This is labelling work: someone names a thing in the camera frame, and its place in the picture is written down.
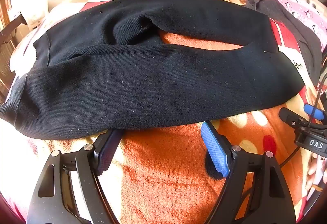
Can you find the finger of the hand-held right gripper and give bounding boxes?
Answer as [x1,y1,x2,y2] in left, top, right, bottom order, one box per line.
[303,103,327,121]
[278,107,308,129]

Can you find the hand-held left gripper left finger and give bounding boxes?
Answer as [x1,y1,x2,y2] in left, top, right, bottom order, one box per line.
[27,129,125,224]

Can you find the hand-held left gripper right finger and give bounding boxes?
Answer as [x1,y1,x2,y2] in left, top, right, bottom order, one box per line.
[200,121,297,224]

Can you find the black pants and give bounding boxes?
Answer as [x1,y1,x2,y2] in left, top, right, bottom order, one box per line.
[0,0,306,140]

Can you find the person's right hand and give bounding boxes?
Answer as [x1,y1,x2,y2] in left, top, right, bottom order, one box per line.
[306,159,325,191]

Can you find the printed patchwork blanket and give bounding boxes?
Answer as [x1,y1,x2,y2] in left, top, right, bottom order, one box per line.
[5,0,321,224]

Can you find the dark grey garment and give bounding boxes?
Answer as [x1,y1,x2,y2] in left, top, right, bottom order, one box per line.
[245,0,323,86]

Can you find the wooden cabinet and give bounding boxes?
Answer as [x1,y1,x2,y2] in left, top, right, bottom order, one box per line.
[0,0,28,104]

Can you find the black braided cable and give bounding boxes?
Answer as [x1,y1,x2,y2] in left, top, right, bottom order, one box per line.
[308,55,327,127]

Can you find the thin black cable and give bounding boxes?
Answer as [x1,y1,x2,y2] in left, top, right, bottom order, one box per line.
[280,145,301,167]

